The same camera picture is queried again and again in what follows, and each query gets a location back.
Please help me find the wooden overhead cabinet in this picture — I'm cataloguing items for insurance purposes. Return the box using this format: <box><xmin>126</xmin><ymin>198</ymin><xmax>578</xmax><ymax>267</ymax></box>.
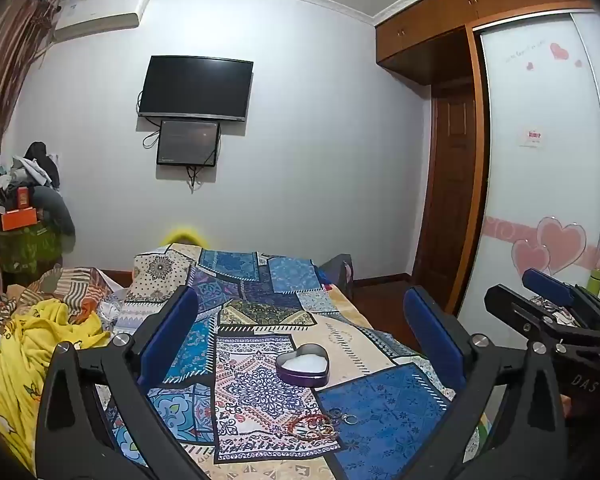
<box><xmin>373</xmin><ymin>0</ymin><xmax>597</xmax><ymax>77</ymax></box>

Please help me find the striped brown curtain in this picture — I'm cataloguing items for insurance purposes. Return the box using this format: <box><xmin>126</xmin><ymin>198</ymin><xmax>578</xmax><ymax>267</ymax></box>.
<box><xmin>0</xmin><ymin>0</ymin><xmax>62</xmax><ymax>291</ymax></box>

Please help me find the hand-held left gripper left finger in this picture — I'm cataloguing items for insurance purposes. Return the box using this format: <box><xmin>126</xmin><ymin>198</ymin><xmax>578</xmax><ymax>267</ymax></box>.
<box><xmin>34</xmin><ymin>286</ymin><xmax>217</xmax><ymax>480</ymax></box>

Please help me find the black wall television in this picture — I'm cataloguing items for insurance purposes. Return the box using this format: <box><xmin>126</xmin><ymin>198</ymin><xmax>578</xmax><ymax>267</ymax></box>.
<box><xmin>137</xmin><ymin>55</ymin><xmax>255</xmax><ymax>124</ymax></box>

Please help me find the brown wooden door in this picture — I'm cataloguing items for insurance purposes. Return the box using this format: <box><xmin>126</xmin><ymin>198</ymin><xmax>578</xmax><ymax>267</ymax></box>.
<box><xmin>411</xmin><ymin>84</ymin><xmax>482</xmax><ymax>307</ymax></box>

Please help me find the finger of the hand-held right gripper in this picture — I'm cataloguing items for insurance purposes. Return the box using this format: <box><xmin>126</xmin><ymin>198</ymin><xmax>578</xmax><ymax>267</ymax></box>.
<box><xmin>484</xmin><ymin>285</ymin><xmax>582</xmax><ymax>357</ymax></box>
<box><xmin>522</xmin><ymin>268</ymin><xmax>600</xmax><ymax>321</ymax></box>

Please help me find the white air conditioner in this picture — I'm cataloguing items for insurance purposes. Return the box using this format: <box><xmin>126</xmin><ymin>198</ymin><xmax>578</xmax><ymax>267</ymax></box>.
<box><xmin>52</xmin><ymin>0</ymin><xmax>150</xmax><ymax>44</ymax></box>

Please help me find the pile of clothes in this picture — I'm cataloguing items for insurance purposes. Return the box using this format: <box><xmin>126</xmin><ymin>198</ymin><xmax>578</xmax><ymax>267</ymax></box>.
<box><xmin>0</xmin><ymin>142</ymin><xmax>76</xmax><ymax>241</ymax></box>

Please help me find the small black wall monitor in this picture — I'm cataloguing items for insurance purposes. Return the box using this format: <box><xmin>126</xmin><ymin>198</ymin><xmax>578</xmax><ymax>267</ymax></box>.
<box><xmin>156</xmin><ymin>119</ymin><xmax>222</xmax><ymax>168</ymax></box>

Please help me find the orange box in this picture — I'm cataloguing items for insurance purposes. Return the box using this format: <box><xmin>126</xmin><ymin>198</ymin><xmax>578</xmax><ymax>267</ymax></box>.
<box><xmin>0</xmin><ymin>207</ymin><xmax>39</xmax><ymax>232</ymax></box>

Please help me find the patchwork printed bedspread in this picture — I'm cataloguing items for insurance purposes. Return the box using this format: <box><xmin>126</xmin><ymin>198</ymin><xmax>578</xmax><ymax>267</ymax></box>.
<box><xmin>102</xmin><ymin>242</ymin><xmax>488</xmax><ymax>480</ymax></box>

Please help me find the green patterned cloth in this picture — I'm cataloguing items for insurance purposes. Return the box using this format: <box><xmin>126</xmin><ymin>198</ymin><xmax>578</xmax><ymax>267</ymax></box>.
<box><xmin>0</xmin><ymin>224</ymin><xmax>64</xmax><ymax>275</ymax></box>

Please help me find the white heart-print sliding door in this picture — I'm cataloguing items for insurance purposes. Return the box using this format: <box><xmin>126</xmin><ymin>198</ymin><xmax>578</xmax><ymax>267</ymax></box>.
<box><xmin>460</xmin><ymin>9</ymin><xmax>600</xmax><ymax>323</ymax></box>

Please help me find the striped quilt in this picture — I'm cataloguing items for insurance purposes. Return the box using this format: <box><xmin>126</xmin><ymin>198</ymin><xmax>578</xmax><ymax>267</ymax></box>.
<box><xmin>0</xmin><ymin>266</ymin><xmax>131</xmax><ymax>328</ymax></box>

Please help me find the dark bag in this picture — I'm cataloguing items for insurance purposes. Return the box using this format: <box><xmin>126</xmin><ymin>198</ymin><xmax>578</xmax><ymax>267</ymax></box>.
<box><xmin>319</xmin><ymin>254</ymin><xmax>355</xmax><ymax>302</ymax></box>

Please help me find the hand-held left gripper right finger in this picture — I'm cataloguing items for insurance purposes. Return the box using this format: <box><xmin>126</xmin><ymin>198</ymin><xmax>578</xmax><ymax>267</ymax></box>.
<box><xmin>395</xmin><ymin>286</ymin><xmax>569</xmax><ymax>480</ymax></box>

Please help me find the red and gold braided bracelet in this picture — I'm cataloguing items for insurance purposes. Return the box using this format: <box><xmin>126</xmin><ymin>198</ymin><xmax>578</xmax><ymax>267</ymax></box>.
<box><xmin>286</xmin><ymin>414</ymin><xmax>333</xmax><ymax>443</ymax></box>

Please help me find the yellow blanket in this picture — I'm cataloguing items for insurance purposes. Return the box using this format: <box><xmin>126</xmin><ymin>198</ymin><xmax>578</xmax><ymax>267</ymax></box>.
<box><xmin>0</xmin><ymin>297</ymin><xmax>112</xmax><ymax>473</ymax></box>

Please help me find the purple heart-shaped tin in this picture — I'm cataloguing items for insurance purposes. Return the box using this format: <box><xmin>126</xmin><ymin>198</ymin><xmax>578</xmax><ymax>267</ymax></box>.
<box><xmin>275</xmin><ymin>343</ymin><xmax>331</xmax><ymax>389</ymax></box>

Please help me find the yellow round object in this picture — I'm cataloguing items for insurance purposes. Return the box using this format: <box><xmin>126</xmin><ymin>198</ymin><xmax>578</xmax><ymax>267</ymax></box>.
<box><xmin>161</xmin><ymin>226</ymin><xmax>204</xmax><ymax>247</ymax></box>

